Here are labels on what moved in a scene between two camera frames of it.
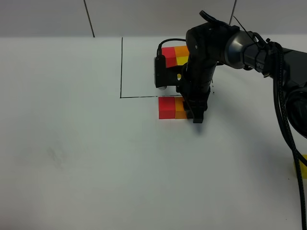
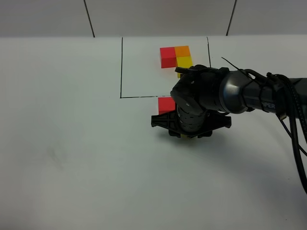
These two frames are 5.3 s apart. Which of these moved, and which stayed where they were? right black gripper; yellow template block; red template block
Moved: right black gripper
Stayed: yellow template block; red template block
